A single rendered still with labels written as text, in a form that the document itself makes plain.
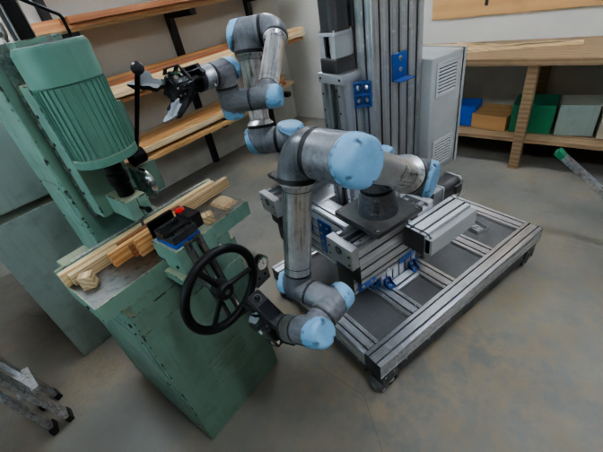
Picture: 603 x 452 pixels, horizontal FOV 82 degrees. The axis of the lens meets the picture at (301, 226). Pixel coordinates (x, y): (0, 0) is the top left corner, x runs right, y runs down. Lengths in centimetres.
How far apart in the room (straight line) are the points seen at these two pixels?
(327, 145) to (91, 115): 63
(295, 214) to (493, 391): 126
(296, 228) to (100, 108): 60
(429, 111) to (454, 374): 114
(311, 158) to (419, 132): 87
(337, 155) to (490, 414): 133
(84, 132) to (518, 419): 180
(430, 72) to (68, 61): 112
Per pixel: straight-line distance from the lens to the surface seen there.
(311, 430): 168
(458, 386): 179
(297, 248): 89
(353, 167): 69
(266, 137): 153
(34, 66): 107
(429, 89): 146
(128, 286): 112
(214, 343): 144
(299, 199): 84
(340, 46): 128
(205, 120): 354
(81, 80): 106
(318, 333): 84
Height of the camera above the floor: 152
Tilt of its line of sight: 35 degrees down
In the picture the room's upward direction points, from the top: 11 degrees counter-clockwise
